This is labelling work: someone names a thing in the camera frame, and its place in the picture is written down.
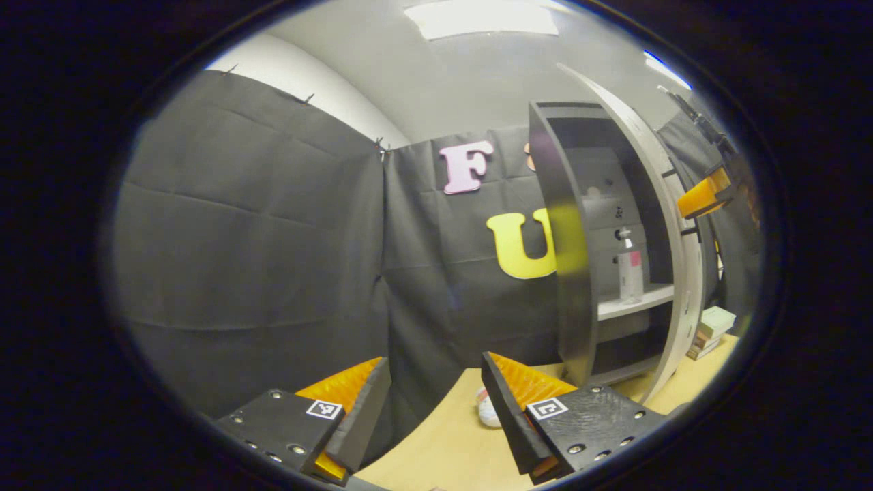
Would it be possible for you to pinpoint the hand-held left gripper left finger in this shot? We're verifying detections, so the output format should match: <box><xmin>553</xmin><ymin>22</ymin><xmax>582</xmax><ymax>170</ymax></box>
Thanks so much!
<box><xmin>213</xmin><ymin>357</ymin><xmax>393</xmax><ymax>487</ymax></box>

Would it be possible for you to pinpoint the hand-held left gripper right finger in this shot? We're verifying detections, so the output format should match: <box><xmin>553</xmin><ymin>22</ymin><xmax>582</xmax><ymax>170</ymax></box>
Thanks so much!
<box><xmin>480</xmin><ymin>351</ymin><xmax>672</xmax><ymax>486</ymax></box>

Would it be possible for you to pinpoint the beige cabinet door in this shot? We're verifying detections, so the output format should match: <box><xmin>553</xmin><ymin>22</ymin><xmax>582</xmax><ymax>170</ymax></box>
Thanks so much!
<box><xmin>556</xmin><ymin>63</ymin><xmax>720</xmax><ymax>406</ymax></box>

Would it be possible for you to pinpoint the clear bottle with pink label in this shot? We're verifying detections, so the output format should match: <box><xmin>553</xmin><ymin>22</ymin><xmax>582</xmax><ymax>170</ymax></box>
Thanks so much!
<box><xmin>616</xmin><ymin>228</ymin><xmax>645</xmax><ymax>306</ymax></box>

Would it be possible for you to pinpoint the grey cabinet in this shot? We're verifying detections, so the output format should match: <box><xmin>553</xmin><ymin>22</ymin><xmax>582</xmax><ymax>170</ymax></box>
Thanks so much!
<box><xmin>529</xmin><ymin>101</ymin><xmax>683</xmax><ymax>389</ymax></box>

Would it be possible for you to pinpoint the white plush toy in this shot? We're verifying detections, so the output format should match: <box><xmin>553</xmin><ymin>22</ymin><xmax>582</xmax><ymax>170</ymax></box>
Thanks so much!
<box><xmin>475</xmin><ymin>387</ymin><xmax>504</xmax><ymax>429</ymax></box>

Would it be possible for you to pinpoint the green book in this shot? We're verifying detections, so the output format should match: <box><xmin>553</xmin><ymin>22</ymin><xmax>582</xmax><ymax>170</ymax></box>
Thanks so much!
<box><xmin>699</xmin><ymin>306</ymin><xmax>737</xmax><ymax>340</ymax></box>

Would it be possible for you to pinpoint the small ceiling light panel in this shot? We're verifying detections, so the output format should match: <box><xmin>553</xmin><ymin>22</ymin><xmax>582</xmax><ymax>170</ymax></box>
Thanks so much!
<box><xmin>645</xmin><ymin>49</ymin><xmax>693</xmax><ymax>91</ymax></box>

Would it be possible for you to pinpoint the black backdrop cloth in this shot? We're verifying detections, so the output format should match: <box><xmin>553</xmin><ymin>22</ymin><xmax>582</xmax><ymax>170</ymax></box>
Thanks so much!
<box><xmin>109</xmin><ymin>68</ymin><xmax>765</xmax><ymax>464</ymax></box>

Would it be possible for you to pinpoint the large ceiling light panel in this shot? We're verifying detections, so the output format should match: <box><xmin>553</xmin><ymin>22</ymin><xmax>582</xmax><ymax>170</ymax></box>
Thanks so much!
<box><xmin>404</xmin><ymin>0</ymin><xmax>560</xmax><ymax>40</ymax></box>

